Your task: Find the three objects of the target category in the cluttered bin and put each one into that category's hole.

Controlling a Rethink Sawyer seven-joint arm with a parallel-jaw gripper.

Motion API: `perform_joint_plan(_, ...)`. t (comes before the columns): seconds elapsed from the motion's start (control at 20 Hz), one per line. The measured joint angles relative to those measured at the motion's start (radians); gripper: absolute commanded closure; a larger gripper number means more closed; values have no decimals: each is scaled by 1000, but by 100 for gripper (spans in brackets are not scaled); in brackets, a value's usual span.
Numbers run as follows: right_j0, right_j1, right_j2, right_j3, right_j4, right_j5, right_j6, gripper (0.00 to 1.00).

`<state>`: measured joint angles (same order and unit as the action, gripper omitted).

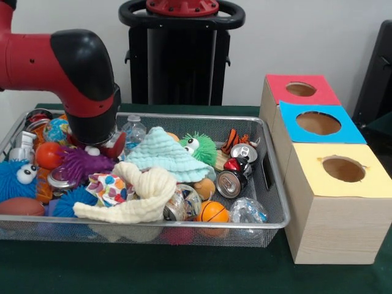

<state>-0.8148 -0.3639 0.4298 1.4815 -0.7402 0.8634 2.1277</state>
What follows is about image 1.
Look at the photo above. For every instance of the brown toy football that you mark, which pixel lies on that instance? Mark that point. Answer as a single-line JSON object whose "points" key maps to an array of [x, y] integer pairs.
{"points": [[20, 206]]}

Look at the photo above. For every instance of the polka dot fabric toy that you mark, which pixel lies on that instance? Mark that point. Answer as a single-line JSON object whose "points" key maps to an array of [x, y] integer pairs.
{"points": [[110, 186]]}

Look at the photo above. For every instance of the mint waffle cloth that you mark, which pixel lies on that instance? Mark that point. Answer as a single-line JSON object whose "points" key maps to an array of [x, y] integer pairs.
{"points": [[165, 153]]}

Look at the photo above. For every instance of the striped tiger plush toy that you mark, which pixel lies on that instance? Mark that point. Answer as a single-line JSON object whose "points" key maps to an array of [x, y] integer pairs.
{"points": [[231, 142]]}

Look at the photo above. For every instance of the orange toy basketball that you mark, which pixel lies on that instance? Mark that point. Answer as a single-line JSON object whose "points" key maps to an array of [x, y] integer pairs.
{"points": [[212, 211]]}

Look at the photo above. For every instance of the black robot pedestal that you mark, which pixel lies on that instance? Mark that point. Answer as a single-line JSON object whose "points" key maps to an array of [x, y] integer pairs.
{"points": [[183, 61]]}

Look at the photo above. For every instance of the silver mesh bin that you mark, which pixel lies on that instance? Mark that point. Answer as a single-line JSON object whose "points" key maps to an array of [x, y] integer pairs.
{"points": [[245, 235]]}

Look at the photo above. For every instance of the silver drink can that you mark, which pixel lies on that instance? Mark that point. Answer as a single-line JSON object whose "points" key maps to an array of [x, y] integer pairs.
{"points": [[229, 183]]}

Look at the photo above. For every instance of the cream waffle cloth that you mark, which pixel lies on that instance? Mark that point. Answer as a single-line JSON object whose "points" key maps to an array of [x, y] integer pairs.
{"points": [[147, 186]]}

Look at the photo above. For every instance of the blue spiky ball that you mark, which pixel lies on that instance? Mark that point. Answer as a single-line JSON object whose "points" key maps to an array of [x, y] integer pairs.
{"points": [[12, 183]]}

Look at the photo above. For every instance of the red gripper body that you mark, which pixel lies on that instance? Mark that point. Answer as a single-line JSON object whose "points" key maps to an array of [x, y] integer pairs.
{"points": [[118, 145]]}

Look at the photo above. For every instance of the dark green tablecloth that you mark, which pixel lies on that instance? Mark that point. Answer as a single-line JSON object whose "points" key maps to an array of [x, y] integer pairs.
{"points": [[153, 269], [381, 122]]}

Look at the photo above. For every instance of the wooden box with three holes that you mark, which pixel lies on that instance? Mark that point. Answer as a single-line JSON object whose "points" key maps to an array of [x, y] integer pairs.
{"points": [[337, 232]]}

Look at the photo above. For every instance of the green spiky monster toy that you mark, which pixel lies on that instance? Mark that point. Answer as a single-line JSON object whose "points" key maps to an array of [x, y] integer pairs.
{"points": [[203, 147]]}

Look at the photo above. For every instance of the purple spiky monster toy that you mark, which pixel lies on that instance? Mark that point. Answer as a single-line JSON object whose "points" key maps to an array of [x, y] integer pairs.
{"points": [[79, 162]]}

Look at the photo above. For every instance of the black panel on stand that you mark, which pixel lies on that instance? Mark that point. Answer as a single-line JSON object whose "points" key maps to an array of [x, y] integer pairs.
{"points": [[376, 76]]}

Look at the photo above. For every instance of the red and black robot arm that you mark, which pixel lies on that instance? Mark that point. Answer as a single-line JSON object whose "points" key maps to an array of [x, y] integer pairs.
{"points": [[61, 61]]}

